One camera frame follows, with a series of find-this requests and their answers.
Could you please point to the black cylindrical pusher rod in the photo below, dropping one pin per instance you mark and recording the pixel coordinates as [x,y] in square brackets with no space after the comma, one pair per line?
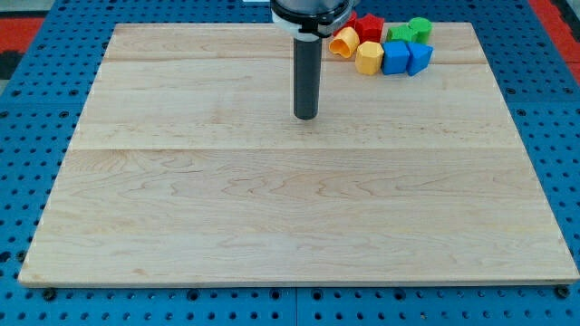
[307,76]

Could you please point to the yellow heart block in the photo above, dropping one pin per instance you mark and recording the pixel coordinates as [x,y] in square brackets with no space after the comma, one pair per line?
[345,43]

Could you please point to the red block behind flange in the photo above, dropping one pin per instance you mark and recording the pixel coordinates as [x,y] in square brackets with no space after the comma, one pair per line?
[350,22]

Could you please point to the yellow hexagon block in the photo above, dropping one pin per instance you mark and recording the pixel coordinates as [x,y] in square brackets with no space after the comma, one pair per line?
[368,58]

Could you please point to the red star block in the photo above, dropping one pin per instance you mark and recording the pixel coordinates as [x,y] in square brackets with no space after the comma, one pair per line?
[369,28]

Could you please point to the blue cube block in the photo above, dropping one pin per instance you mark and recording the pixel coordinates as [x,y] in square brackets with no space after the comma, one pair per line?
[395,59]

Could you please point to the green cube block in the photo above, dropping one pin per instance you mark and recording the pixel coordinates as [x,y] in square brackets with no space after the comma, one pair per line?
[401,33]

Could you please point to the blue triangle block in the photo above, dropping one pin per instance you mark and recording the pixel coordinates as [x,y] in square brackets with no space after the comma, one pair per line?
[419,58]

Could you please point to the green cylinder block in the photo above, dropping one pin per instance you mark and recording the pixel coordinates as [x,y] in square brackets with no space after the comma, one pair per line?
[421,29]

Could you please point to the wooden board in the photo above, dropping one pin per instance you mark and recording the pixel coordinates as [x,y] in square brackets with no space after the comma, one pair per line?
[188,169]

